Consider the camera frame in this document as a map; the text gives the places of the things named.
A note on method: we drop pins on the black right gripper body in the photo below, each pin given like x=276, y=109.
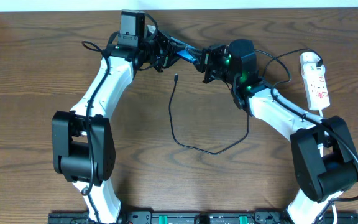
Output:
x=213, y=62

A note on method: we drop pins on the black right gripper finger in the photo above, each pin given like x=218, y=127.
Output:
x=197, y=54
x=201, y=64

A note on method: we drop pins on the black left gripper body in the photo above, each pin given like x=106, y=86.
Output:
x=165, y=50

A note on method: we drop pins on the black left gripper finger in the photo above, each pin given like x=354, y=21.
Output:
x=181, y=43
x=172, y=58

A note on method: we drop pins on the blue Galaxy smartphone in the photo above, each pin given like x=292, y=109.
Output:
x=185, y=55

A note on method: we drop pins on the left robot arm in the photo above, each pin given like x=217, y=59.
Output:
x=83, y=147

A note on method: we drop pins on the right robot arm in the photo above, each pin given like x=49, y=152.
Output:
x=324, y=156

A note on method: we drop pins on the white USB charger plug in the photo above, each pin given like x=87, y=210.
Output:
x=311, y=57

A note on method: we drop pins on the white power strip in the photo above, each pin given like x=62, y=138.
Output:
x=315, y=86

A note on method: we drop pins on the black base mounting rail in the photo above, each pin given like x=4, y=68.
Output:
x=147, y=217

